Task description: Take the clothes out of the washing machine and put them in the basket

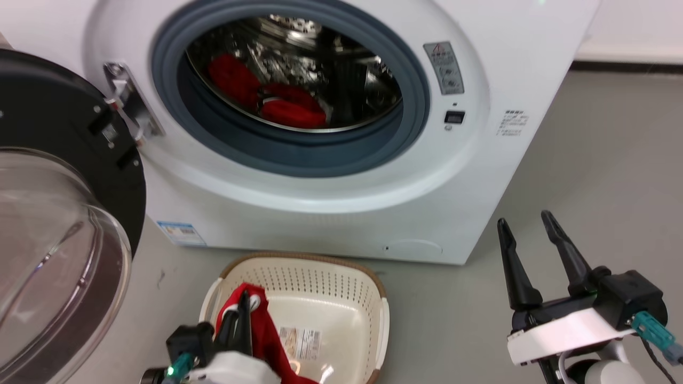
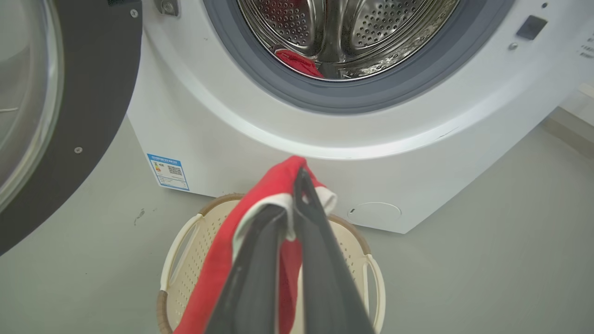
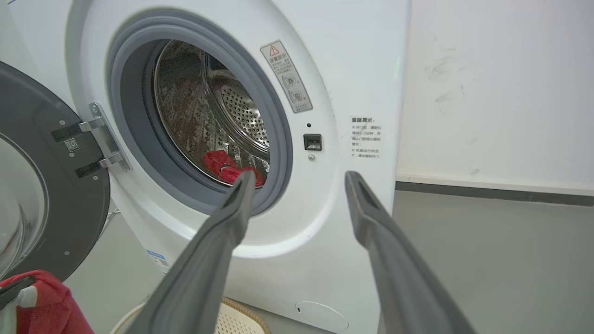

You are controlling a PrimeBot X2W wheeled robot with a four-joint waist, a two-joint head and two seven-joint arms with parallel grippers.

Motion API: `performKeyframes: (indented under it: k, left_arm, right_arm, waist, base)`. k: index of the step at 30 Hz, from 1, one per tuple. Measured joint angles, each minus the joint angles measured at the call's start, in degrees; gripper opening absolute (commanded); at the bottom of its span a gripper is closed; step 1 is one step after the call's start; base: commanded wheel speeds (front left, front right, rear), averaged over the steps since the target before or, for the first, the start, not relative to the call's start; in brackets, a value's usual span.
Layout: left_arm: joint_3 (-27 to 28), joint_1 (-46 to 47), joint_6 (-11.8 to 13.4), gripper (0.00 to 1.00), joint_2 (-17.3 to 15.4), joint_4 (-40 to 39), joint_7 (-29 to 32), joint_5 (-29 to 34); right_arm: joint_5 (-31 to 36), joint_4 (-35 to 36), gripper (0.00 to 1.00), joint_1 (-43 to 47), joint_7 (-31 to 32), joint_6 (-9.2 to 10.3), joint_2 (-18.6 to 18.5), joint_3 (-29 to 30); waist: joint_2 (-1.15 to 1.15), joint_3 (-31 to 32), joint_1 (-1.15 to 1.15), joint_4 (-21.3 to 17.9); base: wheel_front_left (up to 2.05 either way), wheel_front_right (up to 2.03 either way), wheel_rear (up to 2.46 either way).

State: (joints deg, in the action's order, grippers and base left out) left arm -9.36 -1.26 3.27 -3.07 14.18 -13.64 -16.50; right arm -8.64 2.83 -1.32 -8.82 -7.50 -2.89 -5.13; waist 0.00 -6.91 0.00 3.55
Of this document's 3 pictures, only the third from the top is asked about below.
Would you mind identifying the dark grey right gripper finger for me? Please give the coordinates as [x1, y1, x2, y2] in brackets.
[344, 171, 478, 334]

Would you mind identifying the white woven laundry basket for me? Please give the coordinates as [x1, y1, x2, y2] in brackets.
[110, 297, 271, 334]

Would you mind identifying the red garment in drum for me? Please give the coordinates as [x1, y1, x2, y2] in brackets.
[203, 150, 265, 187]

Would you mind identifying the white front-load washing machine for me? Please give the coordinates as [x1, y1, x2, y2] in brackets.
[9, 0, 412, 334]

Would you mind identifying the grey washing machine door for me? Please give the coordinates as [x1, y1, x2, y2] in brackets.
[0, 61, 111, 282]

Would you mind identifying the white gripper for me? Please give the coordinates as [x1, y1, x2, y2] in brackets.
[0, 276, 39, 334]

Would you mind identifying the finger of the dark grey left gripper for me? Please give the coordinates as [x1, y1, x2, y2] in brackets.
[126, 170, 257, 334]

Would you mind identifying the red garment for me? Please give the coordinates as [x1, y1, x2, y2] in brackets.
[0, 270, 95, 334]
[203, 150, 265, 187]

